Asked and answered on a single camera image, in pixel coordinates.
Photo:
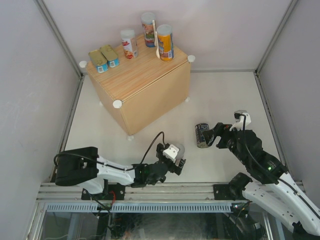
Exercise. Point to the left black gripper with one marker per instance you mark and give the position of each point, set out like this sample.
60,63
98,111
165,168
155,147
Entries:
173,167

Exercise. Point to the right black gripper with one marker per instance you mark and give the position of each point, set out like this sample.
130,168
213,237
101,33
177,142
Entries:
219,129

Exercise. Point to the dark navy cylindrical can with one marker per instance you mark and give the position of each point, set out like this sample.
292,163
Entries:
200,139

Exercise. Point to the blue vegetable cylindrical can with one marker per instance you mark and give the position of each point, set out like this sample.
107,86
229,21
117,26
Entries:
165,42

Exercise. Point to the red white can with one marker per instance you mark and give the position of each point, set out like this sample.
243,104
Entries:
129,43
181,151

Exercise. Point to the gold rectangular tin can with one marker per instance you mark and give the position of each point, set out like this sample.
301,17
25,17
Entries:
111,56

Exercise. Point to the orange yellow cylindrical can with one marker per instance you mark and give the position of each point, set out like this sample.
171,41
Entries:
147,20

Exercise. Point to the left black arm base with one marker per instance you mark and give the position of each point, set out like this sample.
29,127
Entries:
115,192

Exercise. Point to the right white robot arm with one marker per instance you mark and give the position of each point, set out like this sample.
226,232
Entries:
267,182

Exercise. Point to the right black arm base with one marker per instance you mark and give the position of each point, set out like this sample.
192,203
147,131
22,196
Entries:
225,192

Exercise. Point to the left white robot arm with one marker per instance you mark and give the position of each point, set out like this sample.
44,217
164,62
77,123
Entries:
84,167

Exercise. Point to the wooden cube counter box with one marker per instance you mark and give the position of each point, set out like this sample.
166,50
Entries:
142,89

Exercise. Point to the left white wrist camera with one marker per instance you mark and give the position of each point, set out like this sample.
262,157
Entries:
171,152

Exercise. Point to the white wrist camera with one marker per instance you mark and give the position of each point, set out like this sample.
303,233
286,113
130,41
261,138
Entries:
242,119
171,152

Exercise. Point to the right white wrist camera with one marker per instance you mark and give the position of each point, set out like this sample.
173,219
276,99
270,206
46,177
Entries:
242,119

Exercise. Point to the blue slotted cable duct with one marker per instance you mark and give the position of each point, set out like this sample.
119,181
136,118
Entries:
123,207

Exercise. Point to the aluminium rail frame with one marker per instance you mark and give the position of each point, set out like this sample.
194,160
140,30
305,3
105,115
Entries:
162,192

